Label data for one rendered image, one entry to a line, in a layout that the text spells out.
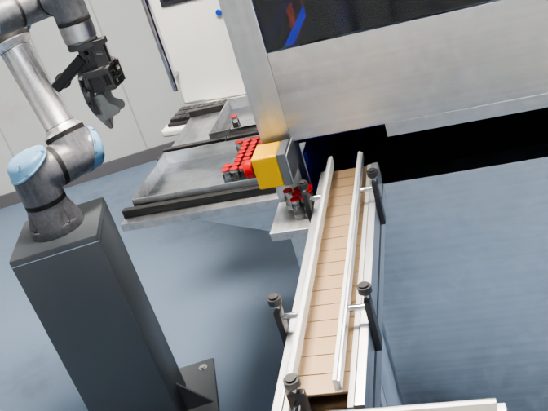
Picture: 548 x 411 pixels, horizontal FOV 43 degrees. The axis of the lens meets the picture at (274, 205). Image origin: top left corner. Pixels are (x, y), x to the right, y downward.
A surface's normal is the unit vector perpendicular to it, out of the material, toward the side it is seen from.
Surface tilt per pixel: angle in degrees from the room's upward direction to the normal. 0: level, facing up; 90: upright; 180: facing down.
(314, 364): 0
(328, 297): 0
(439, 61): 90
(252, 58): 90
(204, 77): 90
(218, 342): 0
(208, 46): 90
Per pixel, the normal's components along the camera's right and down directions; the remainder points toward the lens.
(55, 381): -0.26, -0.85
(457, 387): -0.15, 0.50
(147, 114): 0.15, 0.43
